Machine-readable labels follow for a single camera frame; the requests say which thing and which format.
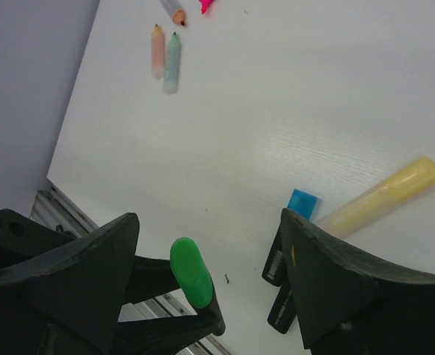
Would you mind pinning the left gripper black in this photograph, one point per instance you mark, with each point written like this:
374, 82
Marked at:
22, 239

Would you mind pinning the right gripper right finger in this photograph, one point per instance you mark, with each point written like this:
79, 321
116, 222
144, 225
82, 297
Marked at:
348, 301

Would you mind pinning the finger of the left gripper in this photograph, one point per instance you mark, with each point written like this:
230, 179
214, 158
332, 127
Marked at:
164, 335
151, 278

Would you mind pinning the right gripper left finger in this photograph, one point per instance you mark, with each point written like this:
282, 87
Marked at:
26, 330

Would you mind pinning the green cap black highlighter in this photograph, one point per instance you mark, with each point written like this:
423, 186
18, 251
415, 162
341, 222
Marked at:
195, 281

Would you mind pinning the mint pastel highlighter body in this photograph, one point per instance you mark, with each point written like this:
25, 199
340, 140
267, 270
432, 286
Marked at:
172, 65

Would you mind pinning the peach pastel highlighter body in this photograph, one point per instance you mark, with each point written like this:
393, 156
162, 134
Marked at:
157, 53

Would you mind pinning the pink highlighter black body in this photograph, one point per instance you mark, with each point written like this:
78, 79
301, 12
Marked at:
206, 6

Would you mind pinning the orange cap black highlighter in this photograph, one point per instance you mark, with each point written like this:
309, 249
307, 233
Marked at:
282, 313

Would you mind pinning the yellow pastel highlighter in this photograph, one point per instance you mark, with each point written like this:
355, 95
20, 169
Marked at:
388, 195

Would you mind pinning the front aluminium rail frame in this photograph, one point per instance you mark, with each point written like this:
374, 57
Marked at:
85, 284

